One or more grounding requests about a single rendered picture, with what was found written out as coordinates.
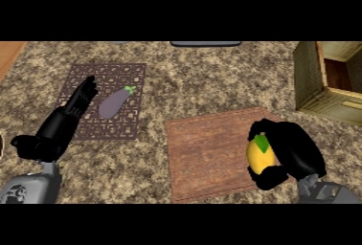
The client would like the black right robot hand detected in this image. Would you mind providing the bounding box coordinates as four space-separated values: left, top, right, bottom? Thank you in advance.
247 119 328 191

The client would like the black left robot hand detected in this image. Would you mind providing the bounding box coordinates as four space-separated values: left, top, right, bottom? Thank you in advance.
10 75 100 163

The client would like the yellow lemon with green leaf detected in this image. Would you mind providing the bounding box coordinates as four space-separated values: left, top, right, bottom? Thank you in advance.
247 134 279 175

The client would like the brown wooden cutting board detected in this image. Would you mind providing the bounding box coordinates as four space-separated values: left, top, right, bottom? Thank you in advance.
164 106 300 204

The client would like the pale wooden box basket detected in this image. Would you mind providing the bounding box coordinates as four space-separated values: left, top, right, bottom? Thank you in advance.
293 41 362 126

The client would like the purple eggplant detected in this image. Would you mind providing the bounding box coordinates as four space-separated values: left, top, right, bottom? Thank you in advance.
97 85 139 121

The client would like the brown patterned placemat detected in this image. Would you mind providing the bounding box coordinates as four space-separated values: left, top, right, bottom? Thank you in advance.
53 63 148 141

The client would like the orange wooden panel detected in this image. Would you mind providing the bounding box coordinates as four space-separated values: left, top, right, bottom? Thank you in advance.
0 41 28 82

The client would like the dark grey flat appliance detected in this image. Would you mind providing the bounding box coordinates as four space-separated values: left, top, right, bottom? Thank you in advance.
170 41 244 48

